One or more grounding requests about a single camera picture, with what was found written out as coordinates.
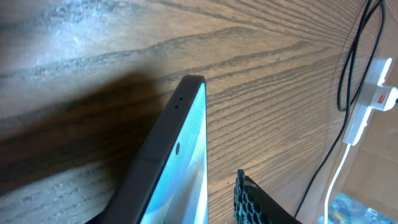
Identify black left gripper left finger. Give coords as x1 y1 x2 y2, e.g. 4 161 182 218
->
85 212 103 224

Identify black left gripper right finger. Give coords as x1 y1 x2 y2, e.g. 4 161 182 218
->
234 169 301 224

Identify black Galaxy smartphone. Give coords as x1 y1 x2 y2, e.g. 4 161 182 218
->
98 75 208 224

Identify black charger cable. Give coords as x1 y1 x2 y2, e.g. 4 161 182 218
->
294 0 386 218

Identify white power strip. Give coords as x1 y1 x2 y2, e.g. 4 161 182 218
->
343 58 392 146

